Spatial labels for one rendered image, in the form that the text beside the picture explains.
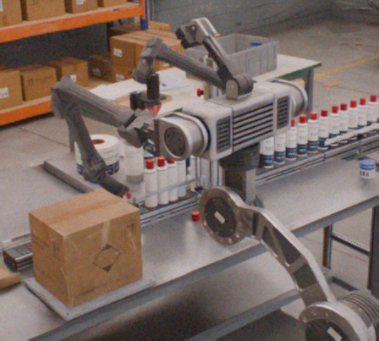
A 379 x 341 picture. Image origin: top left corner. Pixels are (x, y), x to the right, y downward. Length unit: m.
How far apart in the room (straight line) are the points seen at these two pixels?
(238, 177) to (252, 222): 0.17
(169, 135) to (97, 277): 0.61
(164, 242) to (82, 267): 0.54
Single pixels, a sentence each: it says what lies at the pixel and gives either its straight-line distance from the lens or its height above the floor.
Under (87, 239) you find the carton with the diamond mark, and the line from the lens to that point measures 2.50.
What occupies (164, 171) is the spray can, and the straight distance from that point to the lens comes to 3.11.
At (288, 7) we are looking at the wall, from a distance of 10.92.
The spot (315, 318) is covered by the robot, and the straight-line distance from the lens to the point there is 2.33.
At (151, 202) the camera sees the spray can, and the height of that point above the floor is 0.91.
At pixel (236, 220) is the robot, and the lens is 2.44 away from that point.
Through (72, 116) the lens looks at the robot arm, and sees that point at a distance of 2.69.
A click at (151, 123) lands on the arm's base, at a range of 2.31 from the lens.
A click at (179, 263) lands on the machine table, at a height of 0.83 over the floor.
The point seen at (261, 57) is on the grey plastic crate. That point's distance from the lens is 5.38.
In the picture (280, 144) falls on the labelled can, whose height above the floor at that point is 0.98.
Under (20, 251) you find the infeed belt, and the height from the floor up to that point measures 0.88.
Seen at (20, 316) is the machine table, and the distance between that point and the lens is 2.62.
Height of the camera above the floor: 2.22
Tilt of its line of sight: 21 degrees down
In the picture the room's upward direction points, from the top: 1 degrees counter-clockwise
